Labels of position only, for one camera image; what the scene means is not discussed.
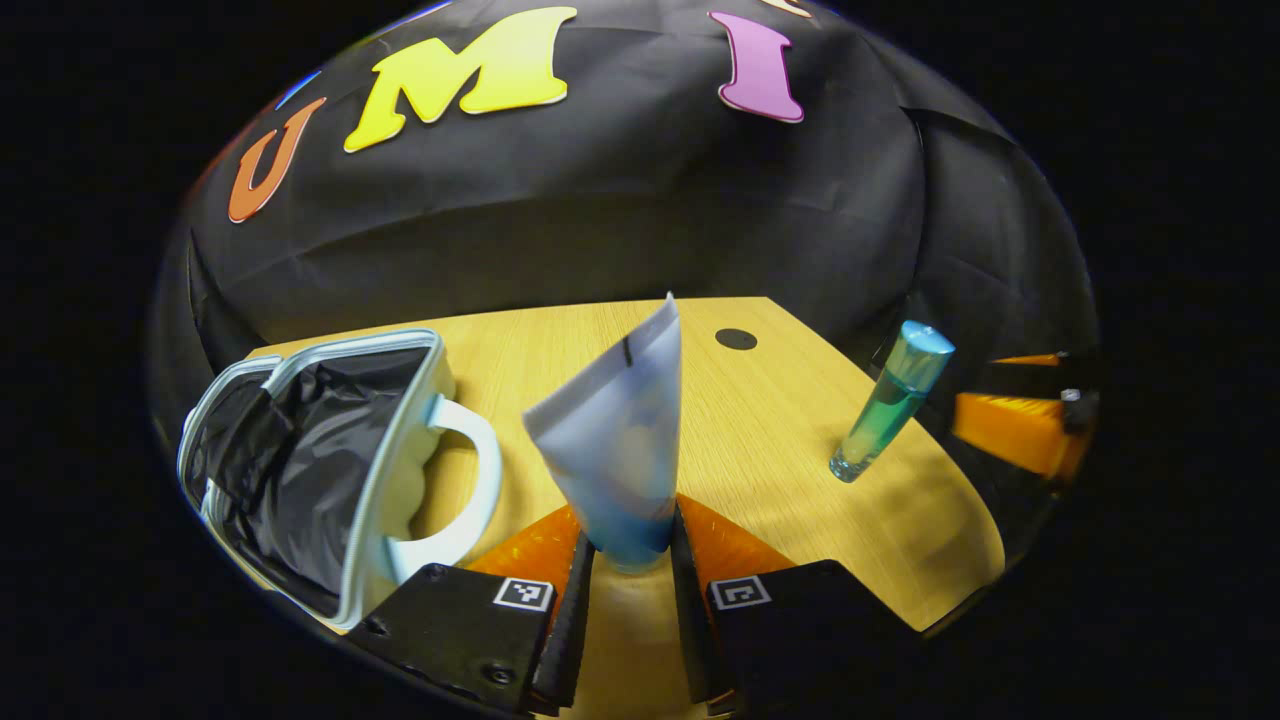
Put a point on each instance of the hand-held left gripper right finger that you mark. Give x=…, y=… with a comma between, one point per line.
x=690, y=620

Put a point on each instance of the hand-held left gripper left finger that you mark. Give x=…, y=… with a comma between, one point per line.
x=570, y=630

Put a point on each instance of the light blue suitcase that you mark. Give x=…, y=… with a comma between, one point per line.
x=310, y=470

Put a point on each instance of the teal clear bottle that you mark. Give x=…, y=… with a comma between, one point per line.
x=890, y=405

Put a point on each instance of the white and blue squeeze tube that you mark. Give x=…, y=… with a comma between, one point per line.
x=620, y=450

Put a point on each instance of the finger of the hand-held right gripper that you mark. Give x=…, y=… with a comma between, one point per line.
x=1030, y=359
x=1020, y=430

